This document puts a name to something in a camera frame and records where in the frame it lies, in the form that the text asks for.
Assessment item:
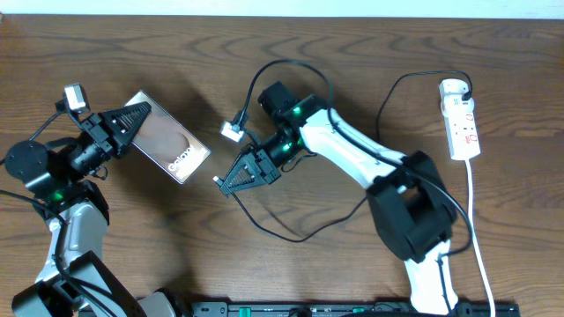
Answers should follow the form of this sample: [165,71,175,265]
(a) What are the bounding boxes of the black USB charging cable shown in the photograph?
[212,70,474,244]

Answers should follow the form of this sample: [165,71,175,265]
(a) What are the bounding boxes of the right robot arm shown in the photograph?
[214,82,458,315]

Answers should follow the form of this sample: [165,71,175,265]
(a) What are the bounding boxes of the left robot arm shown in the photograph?
[2,100,185,316]

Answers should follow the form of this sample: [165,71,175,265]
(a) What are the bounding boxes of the white USB charger adapter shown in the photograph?
[439,78,469,99]

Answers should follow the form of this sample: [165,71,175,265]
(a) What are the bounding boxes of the white power strip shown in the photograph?
[441,94,480,161]

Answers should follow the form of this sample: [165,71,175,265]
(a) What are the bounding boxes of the black left camera cable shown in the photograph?
[0,99,120,317]

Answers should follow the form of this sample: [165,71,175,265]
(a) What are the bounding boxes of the black camera cable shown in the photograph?
[235,59,475,317]
[0,99,120,317]

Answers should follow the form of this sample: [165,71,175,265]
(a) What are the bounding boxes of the black right camera cable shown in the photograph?
[235,59,475,317]

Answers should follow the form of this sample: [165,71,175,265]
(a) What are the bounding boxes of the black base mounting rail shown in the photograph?
[189,300,521,317]

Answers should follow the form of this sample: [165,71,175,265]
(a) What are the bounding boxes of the white power strip cord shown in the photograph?
[464,158,497,317]

